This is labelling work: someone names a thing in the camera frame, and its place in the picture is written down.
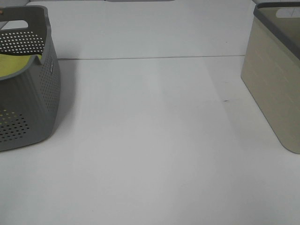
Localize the grey perforated laundry basket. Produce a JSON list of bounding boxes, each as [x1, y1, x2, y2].
[[0, 6, 61, 151]]

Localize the beige plastic storage bin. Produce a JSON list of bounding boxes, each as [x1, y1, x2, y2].
[[241, 1, 300, 154]]

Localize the yellow-green cloth in basket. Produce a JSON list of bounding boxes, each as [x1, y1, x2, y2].
[[0, 54, 42, 81]]

